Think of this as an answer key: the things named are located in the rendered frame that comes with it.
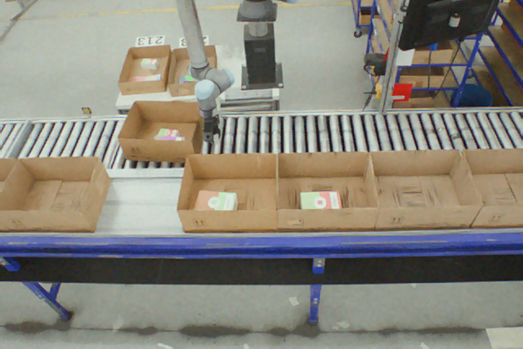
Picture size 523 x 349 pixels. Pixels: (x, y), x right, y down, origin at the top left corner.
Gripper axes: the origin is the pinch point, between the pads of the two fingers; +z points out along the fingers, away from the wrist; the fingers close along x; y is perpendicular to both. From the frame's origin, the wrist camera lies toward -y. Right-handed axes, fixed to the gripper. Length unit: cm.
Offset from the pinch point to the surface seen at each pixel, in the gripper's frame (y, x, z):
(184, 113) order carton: 21.1, 18.6, -2.7
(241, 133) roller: 12.6, -13.0, 5.9
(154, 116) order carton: 22.5, 36.4, 0.4
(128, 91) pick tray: 49, 59, 3
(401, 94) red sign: 32, -102, -3
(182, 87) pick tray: 45, 24, -1
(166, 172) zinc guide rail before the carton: -25.9, 18.9, -8.3
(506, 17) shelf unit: 129, -203, 7
